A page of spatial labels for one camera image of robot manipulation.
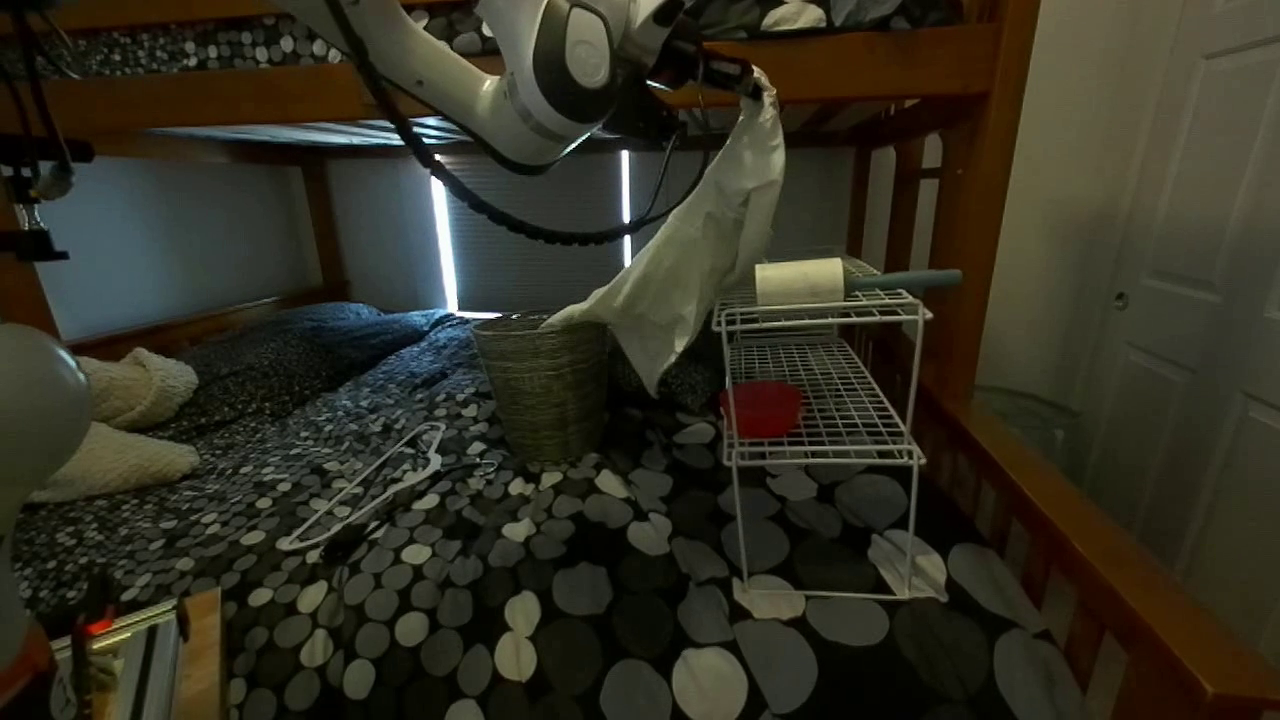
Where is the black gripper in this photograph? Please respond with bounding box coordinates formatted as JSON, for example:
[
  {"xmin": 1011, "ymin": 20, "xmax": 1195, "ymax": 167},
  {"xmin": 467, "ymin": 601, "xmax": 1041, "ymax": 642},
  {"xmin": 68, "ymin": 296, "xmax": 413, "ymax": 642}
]
[{"xmin": 647, "ymin": 28, "xmax": 775, "ymax": 113}]

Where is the white towel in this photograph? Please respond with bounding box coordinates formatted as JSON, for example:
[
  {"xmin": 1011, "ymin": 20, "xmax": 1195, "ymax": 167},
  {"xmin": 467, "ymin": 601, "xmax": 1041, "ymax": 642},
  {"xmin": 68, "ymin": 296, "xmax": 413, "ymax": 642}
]
[{"xmin": 538, "ymin": 65, "xmax": 792, "ymax": 398}]

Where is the white lint roller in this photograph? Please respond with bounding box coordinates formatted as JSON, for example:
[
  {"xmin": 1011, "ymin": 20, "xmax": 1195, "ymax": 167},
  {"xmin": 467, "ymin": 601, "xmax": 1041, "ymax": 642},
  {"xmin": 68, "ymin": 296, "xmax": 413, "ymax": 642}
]
[{"xmin": 752, "ymin": 250, "xmax": 967, "ymax": 310}]

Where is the grey window blind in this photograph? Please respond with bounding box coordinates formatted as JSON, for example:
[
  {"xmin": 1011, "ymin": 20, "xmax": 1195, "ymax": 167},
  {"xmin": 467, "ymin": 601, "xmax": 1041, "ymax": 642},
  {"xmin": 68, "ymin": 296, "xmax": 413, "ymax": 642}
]
[{"xmin": 421, "ymin": 140, "xmax": 640, "ymax": 328}]

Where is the woven wicker basket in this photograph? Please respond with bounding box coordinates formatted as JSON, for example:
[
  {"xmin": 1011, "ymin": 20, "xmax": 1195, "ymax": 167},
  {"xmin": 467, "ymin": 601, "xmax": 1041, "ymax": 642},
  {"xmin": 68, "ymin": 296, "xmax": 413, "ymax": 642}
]
[{"xmin": 474, "ymin": 310, "xmax": 616, "ymax": 469}]

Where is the white panel door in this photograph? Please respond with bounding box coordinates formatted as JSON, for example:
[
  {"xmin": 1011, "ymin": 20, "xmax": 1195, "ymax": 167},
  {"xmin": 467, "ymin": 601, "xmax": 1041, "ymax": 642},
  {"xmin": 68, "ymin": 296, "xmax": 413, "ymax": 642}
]
[{"xmin": 1053, "ymin": 0, "xmax": 1280, "ymax": 656}]

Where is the dark speckled blanket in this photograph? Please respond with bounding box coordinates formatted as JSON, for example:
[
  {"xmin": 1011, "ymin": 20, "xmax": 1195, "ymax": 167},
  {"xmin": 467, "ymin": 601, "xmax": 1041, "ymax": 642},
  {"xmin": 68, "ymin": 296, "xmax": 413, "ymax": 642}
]
[{"xmin": 172, "ymin": 296, "xmax": 452, "ymax": 414}]

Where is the dotted black grey duvet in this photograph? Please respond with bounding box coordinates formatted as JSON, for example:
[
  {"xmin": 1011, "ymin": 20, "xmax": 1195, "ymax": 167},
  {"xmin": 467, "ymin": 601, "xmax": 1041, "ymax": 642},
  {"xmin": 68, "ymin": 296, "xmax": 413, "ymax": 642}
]
[{"xmin": 12, "ymin": 310, "xmax": 1092, "ymax": 720}]

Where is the white clothes hanger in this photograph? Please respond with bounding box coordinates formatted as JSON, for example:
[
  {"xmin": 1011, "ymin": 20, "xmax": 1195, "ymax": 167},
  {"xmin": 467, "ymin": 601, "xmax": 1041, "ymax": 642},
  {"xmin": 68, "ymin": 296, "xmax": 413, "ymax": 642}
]
[{"xmin": 273, "ymin": 420, "xmax": 448, "ymax": 554}]

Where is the dotted bunk mattress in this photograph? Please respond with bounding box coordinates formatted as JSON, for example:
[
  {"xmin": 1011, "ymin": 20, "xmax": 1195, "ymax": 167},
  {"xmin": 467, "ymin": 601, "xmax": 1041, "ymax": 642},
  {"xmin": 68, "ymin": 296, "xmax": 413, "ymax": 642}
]
[{"xmin": 53, "ymin": 0, "xmax": 967, "ymax": 78}]

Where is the cream pillow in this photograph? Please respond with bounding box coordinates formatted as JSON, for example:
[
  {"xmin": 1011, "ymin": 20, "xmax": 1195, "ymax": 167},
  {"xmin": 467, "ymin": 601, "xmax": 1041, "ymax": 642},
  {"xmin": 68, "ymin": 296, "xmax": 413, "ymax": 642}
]
[{"xmin": 23, "ymin": 420, "xmax": 204, "ymax": 508}]

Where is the wooden board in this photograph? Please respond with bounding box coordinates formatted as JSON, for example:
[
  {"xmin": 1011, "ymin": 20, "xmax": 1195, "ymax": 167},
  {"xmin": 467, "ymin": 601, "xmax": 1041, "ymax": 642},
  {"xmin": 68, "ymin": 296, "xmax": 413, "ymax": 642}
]
[{"xmin": 177, "ymin": 585, "xmax": 228, "ymax": 720}]

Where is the white electronics box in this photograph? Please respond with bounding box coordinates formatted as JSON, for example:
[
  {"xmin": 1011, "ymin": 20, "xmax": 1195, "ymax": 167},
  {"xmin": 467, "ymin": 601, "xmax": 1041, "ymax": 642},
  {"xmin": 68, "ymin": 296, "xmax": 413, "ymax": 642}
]
[{"xmin": 49, "ymin": 597, "xmax": 186, "ymax": 720}]

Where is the grey orange object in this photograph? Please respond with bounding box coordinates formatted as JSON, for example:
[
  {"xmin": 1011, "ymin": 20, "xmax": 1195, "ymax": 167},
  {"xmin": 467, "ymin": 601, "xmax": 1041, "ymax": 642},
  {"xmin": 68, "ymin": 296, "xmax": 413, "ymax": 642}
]
[{"xmin": 0, "ymin": 615, "xmax": 57, "ymax": 712}]

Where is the wooden bunk bed frame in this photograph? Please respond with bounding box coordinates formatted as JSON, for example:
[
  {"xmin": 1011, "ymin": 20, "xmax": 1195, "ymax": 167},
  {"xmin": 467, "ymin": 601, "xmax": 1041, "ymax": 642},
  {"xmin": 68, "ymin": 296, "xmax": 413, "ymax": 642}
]
[{"xmin": 0, "ymin": 0, "xmax": 1280, "ymax": 720}]

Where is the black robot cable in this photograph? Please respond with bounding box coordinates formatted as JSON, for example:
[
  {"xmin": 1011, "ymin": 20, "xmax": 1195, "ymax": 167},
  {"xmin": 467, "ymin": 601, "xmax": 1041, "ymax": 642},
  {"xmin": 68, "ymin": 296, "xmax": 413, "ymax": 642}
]
[{"xmin": 316, "ymin": 0, "xmax": 734, "ymax": 250}]

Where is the white wire shelf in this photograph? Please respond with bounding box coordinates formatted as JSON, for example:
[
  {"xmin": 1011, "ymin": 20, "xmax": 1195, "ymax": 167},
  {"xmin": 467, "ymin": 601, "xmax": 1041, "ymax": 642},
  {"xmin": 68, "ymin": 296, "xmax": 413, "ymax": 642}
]
[{"xmin": 710, "ymin": 257, "xmax": 951, "ymax": 609}]

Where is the black camera on stand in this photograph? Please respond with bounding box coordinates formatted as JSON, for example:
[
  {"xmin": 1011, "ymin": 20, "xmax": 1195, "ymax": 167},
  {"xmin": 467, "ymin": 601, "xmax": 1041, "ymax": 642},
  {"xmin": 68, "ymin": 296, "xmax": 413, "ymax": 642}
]
[{"xmin": 0, "ymin": 128, "xmax": 100, "ymax": 268}]

